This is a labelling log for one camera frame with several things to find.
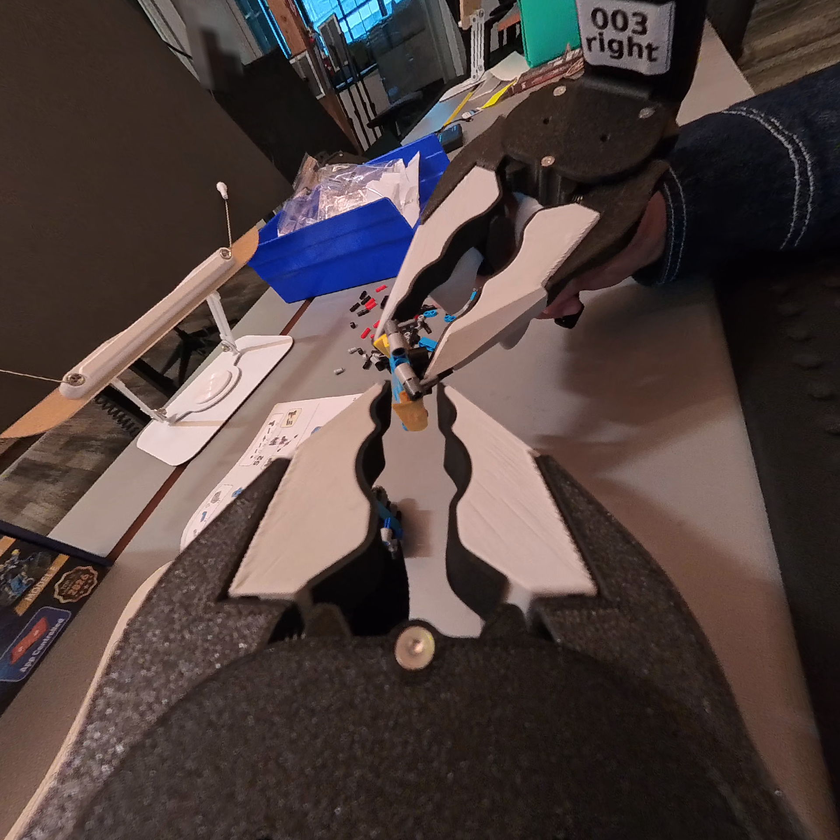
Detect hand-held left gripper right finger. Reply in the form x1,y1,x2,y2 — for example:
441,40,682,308
436,384,598,622

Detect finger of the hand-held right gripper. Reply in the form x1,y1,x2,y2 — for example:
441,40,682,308
427,202,602,388
381,164,504,328

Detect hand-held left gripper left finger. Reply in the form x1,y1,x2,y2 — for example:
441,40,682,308
230,382,392,602

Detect black and blue gear assembly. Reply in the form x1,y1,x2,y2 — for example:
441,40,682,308
371,487,409,560

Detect yellow and blue brick assembly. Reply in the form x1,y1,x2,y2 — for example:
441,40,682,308
373,318,455,435

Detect white and wooden desk lamp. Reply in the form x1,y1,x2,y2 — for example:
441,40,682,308
458,0,521,78

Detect grey desk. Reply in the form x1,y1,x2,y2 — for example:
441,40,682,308
0,26,815,840

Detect person's right hand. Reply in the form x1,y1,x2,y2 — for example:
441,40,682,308
541,189,670,320

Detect brown patterned box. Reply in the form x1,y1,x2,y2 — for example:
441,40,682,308
511,49,586,94

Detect open instruction booklet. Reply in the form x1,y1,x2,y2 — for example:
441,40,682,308
23,392,370,840

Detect teal felt bag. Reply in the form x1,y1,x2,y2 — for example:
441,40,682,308
515,0,586,68

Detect crumpled clear plastic wrappers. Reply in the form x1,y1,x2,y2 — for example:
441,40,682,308
276,152,422,238

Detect pile of loose building pieces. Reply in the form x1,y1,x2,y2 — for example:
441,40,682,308
333,284,462,376

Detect blue plastic bin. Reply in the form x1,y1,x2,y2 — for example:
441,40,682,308
248,131,455,305

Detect dark blue toy kit box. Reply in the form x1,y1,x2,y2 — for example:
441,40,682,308
0,520,110,718

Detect black panel with wooden edge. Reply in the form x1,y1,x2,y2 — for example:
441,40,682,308
0,0,294,441

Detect black coiled cable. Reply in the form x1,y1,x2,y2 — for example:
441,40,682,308
98,395,143,432

